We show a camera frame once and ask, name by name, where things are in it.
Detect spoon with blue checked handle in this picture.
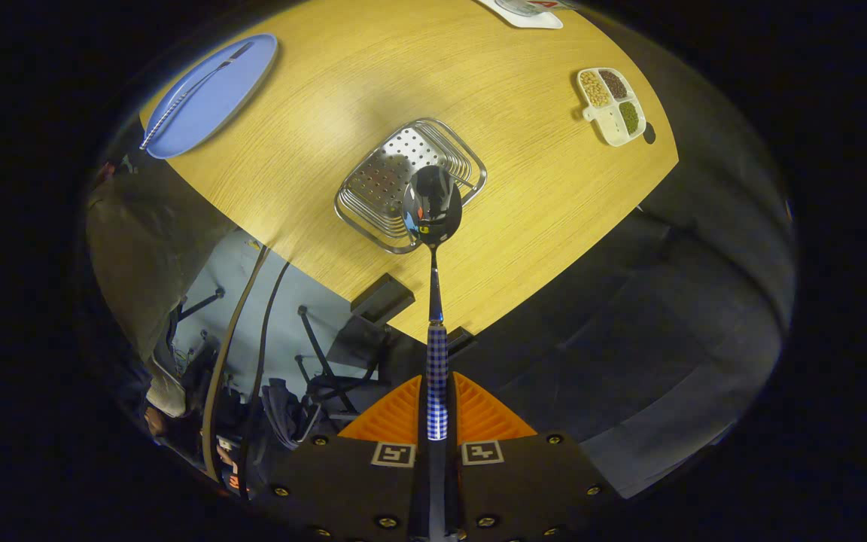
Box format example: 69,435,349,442
401,164,464,441

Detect person's pale shoe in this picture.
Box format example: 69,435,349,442
148,361,187,419

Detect white square coaster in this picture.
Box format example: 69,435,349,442
475,0,564,30

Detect white divided bean tray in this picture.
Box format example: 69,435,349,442
575,67,648,148

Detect dark grey bag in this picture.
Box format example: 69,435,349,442
262,376,323,451

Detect yellow soybeans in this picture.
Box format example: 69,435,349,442
580,72,611,108

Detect blue plate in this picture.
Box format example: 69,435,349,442
144,33,280,160

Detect small white bottle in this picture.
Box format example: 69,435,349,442
495,0,581,17

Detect tan cable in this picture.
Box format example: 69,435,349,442
200,245,270,483

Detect dark red beans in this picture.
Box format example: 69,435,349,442
599,69,629,101

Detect black cable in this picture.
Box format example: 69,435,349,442
238,260,291,498

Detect fork with blue checked handle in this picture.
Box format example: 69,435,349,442
138,41,255,151

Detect large black table clamp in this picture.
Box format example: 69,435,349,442
349,273,416,326

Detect black metal stand legs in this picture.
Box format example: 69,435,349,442
295,305,393,419

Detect person's khaki trousers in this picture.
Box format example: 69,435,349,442
86,169,239,362

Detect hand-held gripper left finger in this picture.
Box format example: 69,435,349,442
257,373,434,542

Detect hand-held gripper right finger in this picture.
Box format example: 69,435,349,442
447,372,620,542

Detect metal wire cutlery basket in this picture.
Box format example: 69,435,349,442
333,117,488,255

